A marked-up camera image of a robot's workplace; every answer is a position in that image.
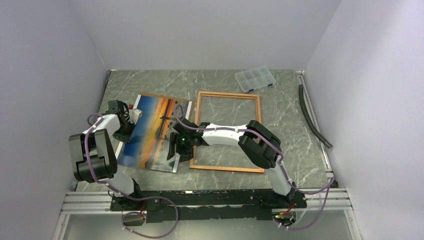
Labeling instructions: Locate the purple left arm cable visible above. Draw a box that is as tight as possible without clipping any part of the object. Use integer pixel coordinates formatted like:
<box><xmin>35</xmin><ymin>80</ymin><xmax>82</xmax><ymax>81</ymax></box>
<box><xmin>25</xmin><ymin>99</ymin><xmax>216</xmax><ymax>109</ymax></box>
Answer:
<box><xmin>83</xmin><ymin>112</ymin><xmax>179</xmax><ymax>239</ymax></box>

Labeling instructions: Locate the sunset photo print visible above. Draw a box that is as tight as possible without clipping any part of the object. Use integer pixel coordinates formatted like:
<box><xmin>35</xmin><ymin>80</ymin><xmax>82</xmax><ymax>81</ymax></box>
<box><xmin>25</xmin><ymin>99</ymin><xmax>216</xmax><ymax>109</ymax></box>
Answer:
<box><xmin>116</xmin><ymin>94</ymin><xmax>195</xmax><ymax>174</ymax></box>

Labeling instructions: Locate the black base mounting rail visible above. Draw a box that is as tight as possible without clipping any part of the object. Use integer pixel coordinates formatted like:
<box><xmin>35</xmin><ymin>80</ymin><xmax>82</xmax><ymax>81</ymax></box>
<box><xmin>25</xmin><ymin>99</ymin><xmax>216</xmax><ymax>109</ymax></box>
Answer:
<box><xmin>110</xmin><ymin>188</ymin><xmax>307</xmax><ymax>223</ymax></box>

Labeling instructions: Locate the black corrugated hose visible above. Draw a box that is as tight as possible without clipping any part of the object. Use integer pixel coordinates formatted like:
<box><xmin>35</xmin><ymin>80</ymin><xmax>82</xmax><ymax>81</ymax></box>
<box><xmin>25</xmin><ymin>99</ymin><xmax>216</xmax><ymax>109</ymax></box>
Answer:
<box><xmin>298</xmin><ymin>84</ymin><xmax>333</xmax><ymax>148</ymax></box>

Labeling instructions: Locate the clear plastic organizer box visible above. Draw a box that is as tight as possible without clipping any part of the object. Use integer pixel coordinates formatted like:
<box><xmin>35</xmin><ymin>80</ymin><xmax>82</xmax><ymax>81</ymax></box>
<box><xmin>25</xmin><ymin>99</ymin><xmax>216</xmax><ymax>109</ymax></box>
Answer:
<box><xmin>234</xmin><ymin>66</ymin><xmax>277</xmax><ymax>93</ymax></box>

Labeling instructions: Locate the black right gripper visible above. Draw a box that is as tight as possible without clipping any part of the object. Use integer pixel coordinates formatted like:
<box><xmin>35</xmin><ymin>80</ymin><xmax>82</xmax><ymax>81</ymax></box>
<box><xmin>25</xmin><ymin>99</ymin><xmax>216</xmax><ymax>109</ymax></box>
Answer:
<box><xmin>167</xmin><ymin>132</ymin><xmax>194</xmax><ymax>162</ymax></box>

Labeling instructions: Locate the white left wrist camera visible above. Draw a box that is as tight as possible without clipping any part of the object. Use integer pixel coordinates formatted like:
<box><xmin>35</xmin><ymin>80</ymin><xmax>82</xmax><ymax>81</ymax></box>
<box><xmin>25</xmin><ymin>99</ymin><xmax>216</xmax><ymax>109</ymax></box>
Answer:
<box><xmin>128</xmin><ymin>104</ymin><xmax>143</xmax><ymax>125</ymax></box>

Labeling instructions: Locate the orange wooden picture frame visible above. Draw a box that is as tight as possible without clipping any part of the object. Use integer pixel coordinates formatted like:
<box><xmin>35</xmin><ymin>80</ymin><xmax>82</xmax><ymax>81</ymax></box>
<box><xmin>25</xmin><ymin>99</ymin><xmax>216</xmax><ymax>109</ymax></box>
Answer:
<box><xmin>189</xmin><ymin>91</ymin><xmax>265</xmax><ymax>174</ymax></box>

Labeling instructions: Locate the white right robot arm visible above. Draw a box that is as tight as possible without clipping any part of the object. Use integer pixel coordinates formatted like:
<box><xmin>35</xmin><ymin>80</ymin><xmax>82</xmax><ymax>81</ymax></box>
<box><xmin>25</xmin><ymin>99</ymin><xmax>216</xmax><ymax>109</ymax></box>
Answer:
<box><xmin>166</xmin><ymin>117</ymin><xmax>295</xmax><ymax>208</ymax></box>

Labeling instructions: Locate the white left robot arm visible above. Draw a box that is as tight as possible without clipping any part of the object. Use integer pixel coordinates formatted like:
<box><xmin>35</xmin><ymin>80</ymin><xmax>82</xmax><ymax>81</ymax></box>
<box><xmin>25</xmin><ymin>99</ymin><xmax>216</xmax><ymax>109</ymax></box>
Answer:
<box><xmin>68</xmin><ymin>100</ymin><xmax>144</xmax><ymax>210</ymax></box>

